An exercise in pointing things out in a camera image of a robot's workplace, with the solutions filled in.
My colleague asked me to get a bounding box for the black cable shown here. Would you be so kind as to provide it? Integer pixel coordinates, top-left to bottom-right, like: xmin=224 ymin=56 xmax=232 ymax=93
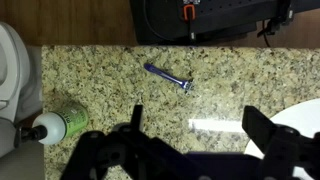
xmin=256 ymin=19 xmax=273 ymax=48

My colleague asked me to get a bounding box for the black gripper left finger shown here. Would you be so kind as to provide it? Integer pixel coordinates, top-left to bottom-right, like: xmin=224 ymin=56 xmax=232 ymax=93
xmin=60 ymin=104 xmax=188 ymax=180

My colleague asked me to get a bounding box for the white sink basin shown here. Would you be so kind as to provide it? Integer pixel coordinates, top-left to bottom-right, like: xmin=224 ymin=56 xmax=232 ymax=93
xmin=244 ymin=98 xmax=320 ymax=180

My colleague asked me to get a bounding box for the orange clip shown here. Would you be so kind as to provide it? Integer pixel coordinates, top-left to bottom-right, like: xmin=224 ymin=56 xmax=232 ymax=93
xmin=182 ymin=4 xmax=196 ymax=22

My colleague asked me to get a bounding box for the blue disposable razor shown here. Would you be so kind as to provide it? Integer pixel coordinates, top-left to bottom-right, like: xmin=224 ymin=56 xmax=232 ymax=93
xmin=143 ymin=63 xmax=195 ymax=95

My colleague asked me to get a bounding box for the white toilet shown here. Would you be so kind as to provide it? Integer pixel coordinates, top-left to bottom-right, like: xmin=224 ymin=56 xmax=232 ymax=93
xmin=0 ymin=21 xmax=44 ymax=160

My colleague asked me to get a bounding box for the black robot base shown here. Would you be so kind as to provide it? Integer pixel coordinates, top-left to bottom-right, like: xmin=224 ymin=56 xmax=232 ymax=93
xmin=129 ymin=0 xmax=320 ymax=46

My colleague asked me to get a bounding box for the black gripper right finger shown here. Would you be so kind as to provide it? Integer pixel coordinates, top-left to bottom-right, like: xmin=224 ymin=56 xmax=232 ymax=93
xmin=241 ymin=105 xmax=320 ymax=180

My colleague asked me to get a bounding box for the green bottle with white top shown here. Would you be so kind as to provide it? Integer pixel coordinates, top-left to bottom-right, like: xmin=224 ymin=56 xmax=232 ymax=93
xmin=13 ymin=101 xmax=90 ymax=150

